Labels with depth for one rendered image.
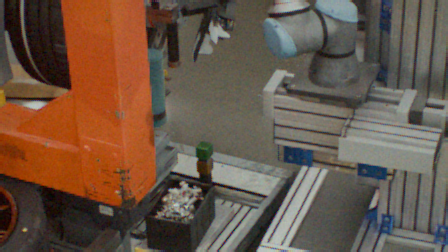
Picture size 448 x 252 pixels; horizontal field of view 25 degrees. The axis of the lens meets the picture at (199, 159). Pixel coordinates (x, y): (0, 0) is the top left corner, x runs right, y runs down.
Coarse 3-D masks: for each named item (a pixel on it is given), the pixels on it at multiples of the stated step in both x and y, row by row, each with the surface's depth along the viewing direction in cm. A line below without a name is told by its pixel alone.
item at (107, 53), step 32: (64, 0) 260; (96, 0) 255; (128, 0) 261; (96, 32) 261; (128, 32) 265; (96, 64) 267; (128, 64) 268; (96, 96) 273; (128, 96) 272; (96, 128) 279; (128, 128) 277; (96, 160) 285; (128, 160) 281; (96, 192) 291; (128, 192) 286
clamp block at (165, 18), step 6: (150, 6) 305; (168, 6) 303; (174, 6) 304; (150, 12) 306; (156, 12) 305; (162, 12) 303; (168, 12) 302; (174, 12) 304; (150, 18) 307; (156, 18) 306; (162, 18) 305; (168, 18) 304; (174, 18) 305
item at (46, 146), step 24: (72, 96) 280; (0, 120) 304; (24, 120) 303; (48, 120) 289; (72, 120) 285; (0, 144) 301; (24, 144) 296; (48, 144) 292; (72, 144) 290; (0, 168) 307; (24, 168) 302; (48, 168) 296; (72, 168) 292; (72, 192) 297
